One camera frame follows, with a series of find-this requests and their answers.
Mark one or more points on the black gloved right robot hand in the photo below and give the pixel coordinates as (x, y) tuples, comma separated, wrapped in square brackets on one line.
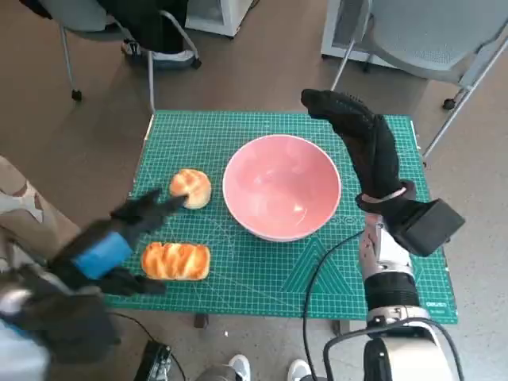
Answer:
[(373, 155)]

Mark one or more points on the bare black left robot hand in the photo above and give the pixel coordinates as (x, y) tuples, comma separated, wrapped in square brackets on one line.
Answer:
[(103, 254)]

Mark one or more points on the long orange bread loaf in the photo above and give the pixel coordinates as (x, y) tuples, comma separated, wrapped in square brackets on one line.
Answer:
[(174, 260)]

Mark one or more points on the pink bowl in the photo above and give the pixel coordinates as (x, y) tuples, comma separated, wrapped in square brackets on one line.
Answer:
[(278, 186)]

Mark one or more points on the round bread bun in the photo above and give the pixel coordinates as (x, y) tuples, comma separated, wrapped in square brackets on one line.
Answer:
[(192, 184)]

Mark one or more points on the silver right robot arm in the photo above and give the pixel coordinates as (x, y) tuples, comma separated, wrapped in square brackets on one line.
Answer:
[(389, 254)]

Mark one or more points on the person in beige trousers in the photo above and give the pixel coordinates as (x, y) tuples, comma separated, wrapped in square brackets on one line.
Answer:
[(24, 210)]

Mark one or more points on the black floor device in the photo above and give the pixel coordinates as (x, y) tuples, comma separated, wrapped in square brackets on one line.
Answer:
[(151, 361)]

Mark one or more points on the white cabinet with grille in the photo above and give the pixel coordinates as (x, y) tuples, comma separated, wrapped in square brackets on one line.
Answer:
[(327, 39)]

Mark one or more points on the grey mesh chair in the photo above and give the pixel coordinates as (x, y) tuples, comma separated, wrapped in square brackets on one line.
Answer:
[(432, 31)]

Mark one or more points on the green cutting mat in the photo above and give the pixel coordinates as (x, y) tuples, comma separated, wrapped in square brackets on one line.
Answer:
[(258, 270)]

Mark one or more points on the white shoe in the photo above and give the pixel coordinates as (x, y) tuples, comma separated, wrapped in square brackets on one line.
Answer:
[(240, 367), (299, 371)]

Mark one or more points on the small white cabinet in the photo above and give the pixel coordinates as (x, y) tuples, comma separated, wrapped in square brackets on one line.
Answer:
[(232, 18)]

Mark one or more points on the grey chair with solid seat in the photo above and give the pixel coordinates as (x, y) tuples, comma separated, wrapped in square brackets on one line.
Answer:
[(83, 20)]

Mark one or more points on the person in black trousers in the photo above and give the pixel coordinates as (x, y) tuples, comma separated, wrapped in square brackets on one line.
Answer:
[(151, 24)]

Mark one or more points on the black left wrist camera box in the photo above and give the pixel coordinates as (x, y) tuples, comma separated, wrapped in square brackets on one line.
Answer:
[(75, 325)]

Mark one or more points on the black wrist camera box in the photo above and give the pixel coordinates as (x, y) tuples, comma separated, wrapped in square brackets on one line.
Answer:
[(432, 228), (75, 325)]

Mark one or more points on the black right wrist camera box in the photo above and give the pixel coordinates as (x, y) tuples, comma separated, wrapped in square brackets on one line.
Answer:
[(432, 228)]

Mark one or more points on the black table bracket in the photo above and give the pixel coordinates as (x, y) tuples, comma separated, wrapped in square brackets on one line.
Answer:
[(201, 320), (340, 326)]

